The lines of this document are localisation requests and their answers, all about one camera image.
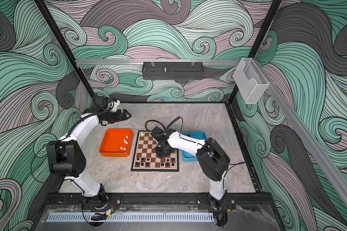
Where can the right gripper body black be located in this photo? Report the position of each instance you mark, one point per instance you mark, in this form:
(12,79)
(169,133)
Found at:
(162,152)

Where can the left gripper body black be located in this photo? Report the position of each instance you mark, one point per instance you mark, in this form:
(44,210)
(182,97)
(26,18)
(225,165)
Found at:
(112,117)

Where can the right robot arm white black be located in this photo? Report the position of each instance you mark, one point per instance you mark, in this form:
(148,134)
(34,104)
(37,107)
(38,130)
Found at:
(213,160)

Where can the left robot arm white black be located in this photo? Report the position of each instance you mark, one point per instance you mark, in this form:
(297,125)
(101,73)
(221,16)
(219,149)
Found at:
(65,156)

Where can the brown cream chess board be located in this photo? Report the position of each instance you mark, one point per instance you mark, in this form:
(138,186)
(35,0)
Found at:
(146,160)

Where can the blue plastic tray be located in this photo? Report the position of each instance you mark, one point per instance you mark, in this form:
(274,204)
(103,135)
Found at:
(200,135)

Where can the orange plastic tray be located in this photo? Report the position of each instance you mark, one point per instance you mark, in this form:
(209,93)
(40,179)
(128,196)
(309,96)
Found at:
(113,140)

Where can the white slotted cable duct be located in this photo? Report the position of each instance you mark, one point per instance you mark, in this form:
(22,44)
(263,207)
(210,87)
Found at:
(134,217)

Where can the aluminium rail back wall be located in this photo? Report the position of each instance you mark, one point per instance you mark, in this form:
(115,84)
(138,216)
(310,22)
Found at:
(141,61)

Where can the aluminium rail wall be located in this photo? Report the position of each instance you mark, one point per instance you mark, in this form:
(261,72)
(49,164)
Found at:
(141,61)
(333,174)

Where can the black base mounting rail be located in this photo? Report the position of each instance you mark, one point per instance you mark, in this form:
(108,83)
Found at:
(200,200)

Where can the clear acrylic wall holder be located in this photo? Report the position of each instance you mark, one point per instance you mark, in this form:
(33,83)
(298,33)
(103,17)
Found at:
(250,78)

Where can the aluminium rail right wall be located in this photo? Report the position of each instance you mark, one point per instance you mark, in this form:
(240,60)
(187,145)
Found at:
(333,174)

